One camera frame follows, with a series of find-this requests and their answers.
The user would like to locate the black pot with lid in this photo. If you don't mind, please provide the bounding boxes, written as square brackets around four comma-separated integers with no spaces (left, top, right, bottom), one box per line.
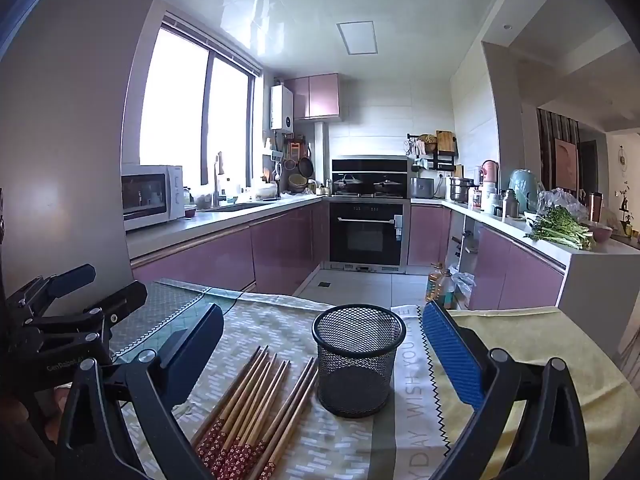
[373,175,404,196]
[333,174,364,196]

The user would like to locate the green leafy vegetables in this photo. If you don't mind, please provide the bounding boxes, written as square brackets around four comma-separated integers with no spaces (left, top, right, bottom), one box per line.
[523,205,597,252]

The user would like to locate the ceiling light panel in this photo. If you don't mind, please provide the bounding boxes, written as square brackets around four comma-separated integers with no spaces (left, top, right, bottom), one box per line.
[336,21,379,56]

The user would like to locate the white microwave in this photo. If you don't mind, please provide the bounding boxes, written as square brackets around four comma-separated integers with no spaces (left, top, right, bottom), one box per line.
[121,164,187,232]

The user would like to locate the clear plastic bag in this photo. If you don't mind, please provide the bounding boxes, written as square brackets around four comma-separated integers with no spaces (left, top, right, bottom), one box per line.
[536,187,590,224]

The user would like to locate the black wall rack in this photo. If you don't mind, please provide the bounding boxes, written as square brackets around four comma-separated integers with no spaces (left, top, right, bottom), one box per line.
[407,131,459,175]

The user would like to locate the potted plant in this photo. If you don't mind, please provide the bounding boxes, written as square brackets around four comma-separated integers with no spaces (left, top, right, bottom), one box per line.
[616,182,635,237]

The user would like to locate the pink kitchen base cabinets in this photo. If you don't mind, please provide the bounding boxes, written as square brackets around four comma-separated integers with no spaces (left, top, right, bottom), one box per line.
[407,199,640,321]
[129,199,331,297]

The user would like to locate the built-in black oven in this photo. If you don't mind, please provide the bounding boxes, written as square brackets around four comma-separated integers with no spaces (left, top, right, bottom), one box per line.
[328,197,412,275]

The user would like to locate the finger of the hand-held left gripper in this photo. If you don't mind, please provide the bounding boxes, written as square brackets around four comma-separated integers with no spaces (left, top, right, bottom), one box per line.
[22,281,149,357]
[7,264,97,321]

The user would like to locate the stainless steel pot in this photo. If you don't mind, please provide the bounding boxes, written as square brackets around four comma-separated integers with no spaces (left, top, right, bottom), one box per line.
[449,176,475,204]

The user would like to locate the teal kitchen appliance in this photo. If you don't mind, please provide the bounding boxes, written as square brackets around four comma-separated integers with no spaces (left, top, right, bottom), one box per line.
[508,168,539,212]

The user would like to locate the striped curtain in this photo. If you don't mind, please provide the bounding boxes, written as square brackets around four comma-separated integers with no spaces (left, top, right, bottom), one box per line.
[537,107,582,192]

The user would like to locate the black glass stove hood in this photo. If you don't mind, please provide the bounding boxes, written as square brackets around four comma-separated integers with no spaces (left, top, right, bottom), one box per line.
[331,156,410,197]

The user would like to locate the kitchen window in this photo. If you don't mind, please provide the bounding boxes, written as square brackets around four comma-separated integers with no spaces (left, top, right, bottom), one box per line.
[139,10,263,186]

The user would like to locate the black mesh utensil holder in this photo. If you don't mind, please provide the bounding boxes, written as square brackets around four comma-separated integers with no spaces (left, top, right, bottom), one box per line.
[311,303,407,418]

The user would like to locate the pink wall cabinet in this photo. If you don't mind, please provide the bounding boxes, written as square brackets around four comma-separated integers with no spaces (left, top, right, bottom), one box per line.
[285,73,342,121]

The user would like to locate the person's left hand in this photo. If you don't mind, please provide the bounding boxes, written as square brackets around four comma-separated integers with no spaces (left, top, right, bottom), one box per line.
[44,387,73,443]

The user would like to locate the tall grey refrigerator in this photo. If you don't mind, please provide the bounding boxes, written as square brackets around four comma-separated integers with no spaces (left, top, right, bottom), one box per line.
[0,0,173,311]

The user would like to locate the brown picture board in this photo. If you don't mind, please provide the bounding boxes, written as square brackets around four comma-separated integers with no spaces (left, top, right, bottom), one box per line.
[553,137,579,189]

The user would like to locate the white plastic bag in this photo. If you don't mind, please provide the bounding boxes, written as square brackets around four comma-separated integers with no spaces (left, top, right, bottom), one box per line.
[451,272,477,307]

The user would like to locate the white water heater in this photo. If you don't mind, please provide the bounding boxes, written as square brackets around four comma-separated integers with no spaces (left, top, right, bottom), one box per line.
[270,85,294,134]

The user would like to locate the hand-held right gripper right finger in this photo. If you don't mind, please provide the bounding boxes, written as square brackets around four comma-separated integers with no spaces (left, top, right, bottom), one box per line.
[422,301,591,480]

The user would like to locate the patterned yellow green tablecloth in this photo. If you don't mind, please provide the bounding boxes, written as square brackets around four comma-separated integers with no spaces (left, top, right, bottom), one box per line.
[107,277,628,480]

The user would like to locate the bundle of wooden chopsticks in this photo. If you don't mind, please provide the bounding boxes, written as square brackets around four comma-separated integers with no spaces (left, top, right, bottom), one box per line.
[192,344,321,480]

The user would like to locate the metal faucet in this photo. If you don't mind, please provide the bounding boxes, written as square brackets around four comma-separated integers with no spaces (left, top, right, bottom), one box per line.
[214,151,226,207]

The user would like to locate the pink kettle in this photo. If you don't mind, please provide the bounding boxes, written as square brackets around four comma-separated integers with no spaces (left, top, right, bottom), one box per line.
[480,159,500,196]

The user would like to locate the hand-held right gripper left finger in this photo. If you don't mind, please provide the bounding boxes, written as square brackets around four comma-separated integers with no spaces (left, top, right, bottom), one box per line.
[55,304,224,480]

